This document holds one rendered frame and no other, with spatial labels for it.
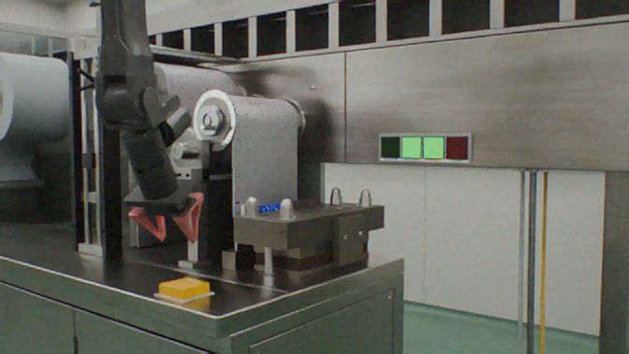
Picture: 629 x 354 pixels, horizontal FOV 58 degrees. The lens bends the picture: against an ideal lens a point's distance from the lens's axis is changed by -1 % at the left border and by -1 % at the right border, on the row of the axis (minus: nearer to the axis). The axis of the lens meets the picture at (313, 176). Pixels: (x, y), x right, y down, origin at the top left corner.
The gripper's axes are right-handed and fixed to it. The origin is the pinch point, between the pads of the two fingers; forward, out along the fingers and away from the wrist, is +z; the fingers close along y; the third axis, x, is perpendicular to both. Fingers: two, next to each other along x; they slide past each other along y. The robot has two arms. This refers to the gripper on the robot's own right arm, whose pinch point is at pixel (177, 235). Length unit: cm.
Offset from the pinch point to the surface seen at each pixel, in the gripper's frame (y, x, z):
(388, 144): -21, -63, 19
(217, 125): 14.2, -43.7, 2.7
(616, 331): -75, -42, 56
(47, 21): 463, -465, 88
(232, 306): -3.9, -2.8, 18.5
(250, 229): 3.5, -27.7, 20.6
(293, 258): -5.6, -27.3, 27.9
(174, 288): 8.6, -4.1, 16.8
